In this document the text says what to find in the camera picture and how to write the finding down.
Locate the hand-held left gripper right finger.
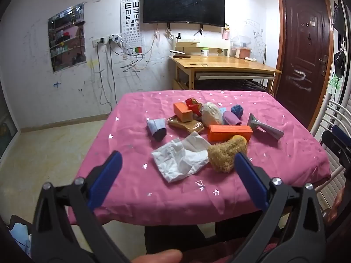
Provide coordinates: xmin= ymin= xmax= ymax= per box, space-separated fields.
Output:
xmin=233 ymin=152 xmax=327 ymax=263

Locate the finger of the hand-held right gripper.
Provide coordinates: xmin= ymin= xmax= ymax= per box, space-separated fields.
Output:
xmin=321 ymin=125 xmax=351 ymax=176

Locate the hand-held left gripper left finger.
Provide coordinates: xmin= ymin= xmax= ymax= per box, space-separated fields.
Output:
xmin=32 ymin=151 xmax=129 ymax=263

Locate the long orange box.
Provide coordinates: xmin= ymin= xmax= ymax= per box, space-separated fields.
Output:
xmin=207 ymin=124 xmax=253 ymax=143

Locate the red and white snack wrapper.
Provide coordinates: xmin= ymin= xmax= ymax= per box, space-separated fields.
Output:
xmin=185 ymin=98 xmax=203 ymax=118

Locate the person's right hand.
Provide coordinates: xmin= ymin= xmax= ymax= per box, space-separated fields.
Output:
xmin=323 ymin=188 xmax=346 ymax=225

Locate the person's left hand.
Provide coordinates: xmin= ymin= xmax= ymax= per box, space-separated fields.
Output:
xmin=131 ymin=249 xmax=183 ymax=263

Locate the white slatted chair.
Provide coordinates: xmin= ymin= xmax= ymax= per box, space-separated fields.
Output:
xmin=313 ymin=99 xmax=351 ymax=209

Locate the yellow-brown sponge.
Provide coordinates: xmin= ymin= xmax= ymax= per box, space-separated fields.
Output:
xmin=208 ymin=135 xmax=249 ymax=174

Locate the pink star-print tablecloth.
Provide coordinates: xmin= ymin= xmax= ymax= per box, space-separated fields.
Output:
xmin=67 ymin=90 xmax=331 ymax=226

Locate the purple pouch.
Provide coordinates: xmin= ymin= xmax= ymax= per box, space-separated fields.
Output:
xmin=223 ymin=110 xmax=242 ymax=126

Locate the small black hanging bag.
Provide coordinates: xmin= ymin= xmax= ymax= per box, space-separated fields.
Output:
xmin=333 ymin=49 xmax=347 ymax=79

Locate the white crumpled tissue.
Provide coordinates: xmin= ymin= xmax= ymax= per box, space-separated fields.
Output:
xmin=151 ymin=131 xmax=211 ymax=183

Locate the brown plastic wrapper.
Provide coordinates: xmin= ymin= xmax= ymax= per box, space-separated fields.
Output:
xmin=167 ymin=116 xmax=206 ymax=135

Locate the dark red door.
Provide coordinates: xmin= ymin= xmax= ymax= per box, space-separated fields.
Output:
xmin=276 ymin=0 xmax=335 ymax=132

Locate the small orange box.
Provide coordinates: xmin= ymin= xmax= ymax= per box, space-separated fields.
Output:
xmin=173 ymin=102 xmax=194 ymax=123

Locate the light blue plastic bag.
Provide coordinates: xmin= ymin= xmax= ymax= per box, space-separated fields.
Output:
xmin=9 ymin=221 xmax=32 ymax=256

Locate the large black hanging bag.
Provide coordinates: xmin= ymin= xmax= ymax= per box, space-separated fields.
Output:
xmin=332 ymin=0 xmax=351 ymax=33

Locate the wooden desk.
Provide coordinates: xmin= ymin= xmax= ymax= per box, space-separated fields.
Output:
xmin=168 ymin=40 xmax=283 ymax=91

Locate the clear plastic container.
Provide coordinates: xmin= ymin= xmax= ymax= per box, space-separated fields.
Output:
xmin=230 ymin=36 xmax=253 ymax=59

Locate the white power strip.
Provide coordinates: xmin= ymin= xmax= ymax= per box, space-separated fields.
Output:
xmin=93 ymin=34 xmax=122 ymax=47

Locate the white desk shelf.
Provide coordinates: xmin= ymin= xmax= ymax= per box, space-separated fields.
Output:
xmin=175 ymin=39 xmax=229 ymax=58

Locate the eye chart poster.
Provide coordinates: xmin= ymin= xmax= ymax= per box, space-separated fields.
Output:
xmin=120 ymin=0 xmax=143 ymax=54

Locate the black hanging cable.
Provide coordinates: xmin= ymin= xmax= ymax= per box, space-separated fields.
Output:
xmin=97 ymin=42 xmax=113 ymax=110

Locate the wall window with shelves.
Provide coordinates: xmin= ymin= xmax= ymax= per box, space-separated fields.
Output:
xmin=48 ymin=4 xmax=88 ymax=73

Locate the black wall television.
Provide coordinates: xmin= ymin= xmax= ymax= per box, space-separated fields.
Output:
xmin=143 ymin=0 xmax=226 ymax=28

